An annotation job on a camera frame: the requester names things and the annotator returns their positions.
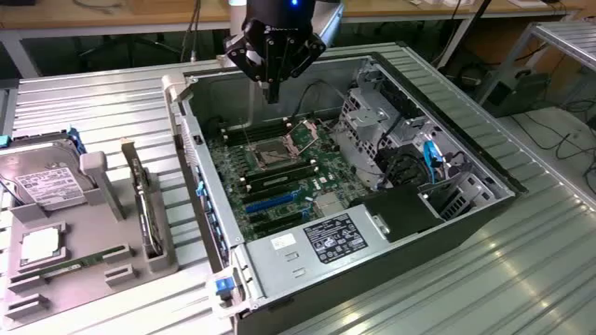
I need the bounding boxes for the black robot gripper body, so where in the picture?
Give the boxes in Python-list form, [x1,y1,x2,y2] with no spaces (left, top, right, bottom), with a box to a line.
[243,0,315,80]

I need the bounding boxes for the black wire bundle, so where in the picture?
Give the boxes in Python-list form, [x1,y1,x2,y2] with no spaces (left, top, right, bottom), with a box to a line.
[374,145,430,186]

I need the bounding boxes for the grey hanging cable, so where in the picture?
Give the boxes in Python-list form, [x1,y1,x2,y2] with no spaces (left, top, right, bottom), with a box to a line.
[178,0,203,64]

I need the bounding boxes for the black floor cable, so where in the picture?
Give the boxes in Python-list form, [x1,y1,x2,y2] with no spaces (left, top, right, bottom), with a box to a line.
[523,100,596,165]

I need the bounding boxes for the silver hard disk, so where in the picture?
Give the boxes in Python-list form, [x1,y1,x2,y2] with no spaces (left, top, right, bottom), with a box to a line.
[0,139,89,212]

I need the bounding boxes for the blue disk wire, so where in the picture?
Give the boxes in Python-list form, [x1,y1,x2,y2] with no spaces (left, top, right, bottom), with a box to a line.
[423,140,442,184]

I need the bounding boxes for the black installed RAM stick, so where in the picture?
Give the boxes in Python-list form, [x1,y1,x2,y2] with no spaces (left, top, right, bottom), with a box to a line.
[243,170,319,193]

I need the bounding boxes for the grey power supply unit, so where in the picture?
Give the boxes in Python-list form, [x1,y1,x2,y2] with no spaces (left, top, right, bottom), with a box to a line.
[242,204,394,302]

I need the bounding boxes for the black headphones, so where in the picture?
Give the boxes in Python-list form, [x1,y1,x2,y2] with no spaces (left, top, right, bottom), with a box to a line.
[457,62,487,89]

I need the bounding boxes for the blue case latch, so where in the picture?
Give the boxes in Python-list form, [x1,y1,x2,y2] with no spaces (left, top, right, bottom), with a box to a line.
[211,276,234,299]

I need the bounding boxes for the black box under desk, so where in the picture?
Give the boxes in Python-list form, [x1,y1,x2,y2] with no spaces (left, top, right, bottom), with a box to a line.
[482,70,550,118]

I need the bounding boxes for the aluminium frame table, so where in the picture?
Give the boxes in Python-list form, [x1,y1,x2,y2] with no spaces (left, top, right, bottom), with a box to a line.
[474,22,596,106]

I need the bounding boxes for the green RAM stick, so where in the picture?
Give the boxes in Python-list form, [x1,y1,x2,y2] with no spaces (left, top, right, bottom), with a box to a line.
[7,252,127,284]

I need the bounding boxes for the metal drive cage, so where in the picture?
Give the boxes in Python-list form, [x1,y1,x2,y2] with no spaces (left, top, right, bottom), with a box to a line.
[335,87,430,190]

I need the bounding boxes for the green motherboard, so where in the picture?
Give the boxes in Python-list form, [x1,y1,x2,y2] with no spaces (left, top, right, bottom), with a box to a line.
[206,117,369,244]

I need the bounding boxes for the wooden desk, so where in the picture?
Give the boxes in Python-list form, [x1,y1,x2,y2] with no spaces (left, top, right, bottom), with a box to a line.
[0,0,583,80]

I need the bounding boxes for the blue disk carrier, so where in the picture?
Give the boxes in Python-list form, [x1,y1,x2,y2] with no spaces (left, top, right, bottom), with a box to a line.
[0,126,89,155]

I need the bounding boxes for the open black PC case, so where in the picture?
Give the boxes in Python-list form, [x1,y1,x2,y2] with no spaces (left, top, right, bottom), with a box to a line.
[159,41,529,335]

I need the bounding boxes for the CPU socket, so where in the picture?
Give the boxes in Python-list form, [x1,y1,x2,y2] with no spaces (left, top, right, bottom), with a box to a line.
[249,138,293,171]

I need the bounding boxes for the black graphics card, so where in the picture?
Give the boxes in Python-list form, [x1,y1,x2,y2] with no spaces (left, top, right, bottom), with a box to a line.
[118,137,165,253]

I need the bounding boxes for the silver CPU chip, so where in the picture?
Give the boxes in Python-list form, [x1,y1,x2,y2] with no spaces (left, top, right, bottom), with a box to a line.
[19,230,62,263]

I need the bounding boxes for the blue expansion slot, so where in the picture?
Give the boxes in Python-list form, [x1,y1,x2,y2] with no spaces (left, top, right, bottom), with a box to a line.
[243,193,299,215]

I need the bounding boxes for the metal socket cover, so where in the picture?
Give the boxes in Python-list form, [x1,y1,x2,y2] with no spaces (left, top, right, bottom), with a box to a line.
[283,119,321,154]

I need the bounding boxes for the black chair base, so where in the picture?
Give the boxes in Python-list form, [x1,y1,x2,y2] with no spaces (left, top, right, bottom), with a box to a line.
[75,32,183,61]

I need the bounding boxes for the black plastic shroud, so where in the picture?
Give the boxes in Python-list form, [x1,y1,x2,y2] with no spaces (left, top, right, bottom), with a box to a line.
[350,182,443,244]

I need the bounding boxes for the grey parts rack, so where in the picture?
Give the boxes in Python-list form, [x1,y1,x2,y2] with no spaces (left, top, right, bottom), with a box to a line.
[0,151,179,331]

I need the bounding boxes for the silver chipset heatsink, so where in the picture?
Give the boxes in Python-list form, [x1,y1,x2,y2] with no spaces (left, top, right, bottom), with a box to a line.
[314,194,343,215]

